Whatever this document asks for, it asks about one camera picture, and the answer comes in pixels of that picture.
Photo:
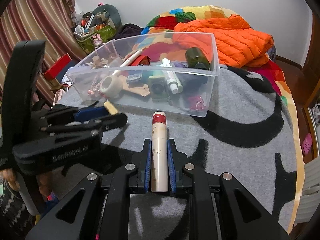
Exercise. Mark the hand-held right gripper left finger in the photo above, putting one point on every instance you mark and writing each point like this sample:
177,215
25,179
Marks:
148,162

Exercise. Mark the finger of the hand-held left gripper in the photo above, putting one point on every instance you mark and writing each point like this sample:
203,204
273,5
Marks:
110,122
87,112

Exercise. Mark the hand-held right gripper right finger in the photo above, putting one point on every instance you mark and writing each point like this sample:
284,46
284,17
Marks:
172,162

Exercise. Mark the beige cylinder tube red label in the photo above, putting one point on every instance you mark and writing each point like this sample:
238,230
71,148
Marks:
158,155

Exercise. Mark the small yellow box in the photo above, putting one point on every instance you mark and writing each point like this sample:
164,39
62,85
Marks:
111,108

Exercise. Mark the white bandage roll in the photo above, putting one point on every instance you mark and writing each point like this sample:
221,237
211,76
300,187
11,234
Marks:
115,88

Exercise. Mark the small blue box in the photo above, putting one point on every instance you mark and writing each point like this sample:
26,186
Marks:
135,77

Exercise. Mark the clear plastic bin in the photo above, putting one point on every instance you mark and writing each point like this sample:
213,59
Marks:
175,108

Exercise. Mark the square flower-pattern glass box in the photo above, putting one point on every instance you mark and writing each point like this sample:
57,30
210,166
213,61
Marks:
157,88

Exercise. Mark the beige squeeze tube white cap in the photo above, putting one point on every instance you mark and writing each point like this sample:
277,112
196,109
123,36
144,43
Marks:
131,58

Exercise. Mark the light green tube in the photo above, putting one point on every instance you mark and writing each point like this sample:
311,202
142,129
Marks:
173,80

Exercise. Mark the person's left forearm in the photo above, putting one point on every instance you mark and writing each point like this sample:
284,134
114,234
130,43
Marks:
12,212

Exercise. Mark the person's left hand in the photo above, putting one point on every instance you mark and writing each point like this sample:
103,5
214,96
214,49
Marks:
11,180

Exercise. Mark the pink bag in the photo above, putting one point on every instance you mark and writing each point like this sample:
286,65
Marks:
59,97

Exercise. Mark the red box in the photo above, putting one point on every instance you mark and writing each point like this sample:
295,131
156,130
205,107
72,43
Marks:
56,66

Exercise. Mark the brown paper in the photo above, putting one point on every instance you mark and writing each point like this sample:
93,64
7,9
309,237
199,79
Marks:
137,91

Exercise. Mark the red toy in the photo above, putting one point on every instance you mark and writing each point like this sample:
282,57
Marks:
197,102

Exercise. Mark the grey and black blanket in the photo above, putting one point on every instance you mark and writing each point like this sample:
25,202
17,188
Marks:
237,155

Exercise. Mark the striped curtain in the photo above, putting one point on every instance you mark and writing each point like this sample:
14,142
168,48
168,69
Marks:
37,12

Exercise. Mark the green storage bag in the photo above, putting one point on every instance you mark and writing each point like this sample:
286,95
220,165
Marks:
86,43

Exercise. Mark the red packet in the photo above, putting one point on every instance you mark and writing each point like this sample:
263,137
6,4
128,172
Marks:
142,60

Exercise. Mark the bunny figurine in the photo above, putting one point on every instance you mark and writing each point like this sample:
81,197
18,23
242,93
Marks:
98,40

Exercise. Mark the dark cloth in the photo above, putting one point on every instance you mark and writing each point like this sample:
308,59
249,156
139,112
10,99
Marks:
128,31

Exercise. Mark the purple object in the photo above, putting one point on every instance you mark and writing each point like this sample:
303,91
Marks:
181,64

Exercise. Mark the dark green bottle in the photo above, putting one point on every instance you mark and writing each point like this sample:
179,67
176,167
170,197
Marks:
196,56

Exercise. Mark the colourful patterned blanket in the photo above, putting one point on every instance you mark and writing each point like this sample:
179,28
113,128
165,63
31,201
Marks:
180,15

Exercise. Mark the pink shoe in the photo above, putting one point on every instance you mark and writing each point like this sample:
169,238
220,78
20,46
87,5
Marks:
307,143

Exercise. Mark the orange down jacket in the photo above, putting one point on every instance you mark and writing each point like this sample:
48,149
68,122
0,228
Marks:
237,40

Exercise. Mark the white slatted furniture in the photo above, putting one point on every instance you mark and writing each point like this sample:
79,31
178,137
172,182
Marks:
311,180

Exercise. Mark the white shoe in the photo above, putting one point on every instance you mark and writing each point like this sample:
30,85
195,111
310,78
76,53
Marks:
316,112

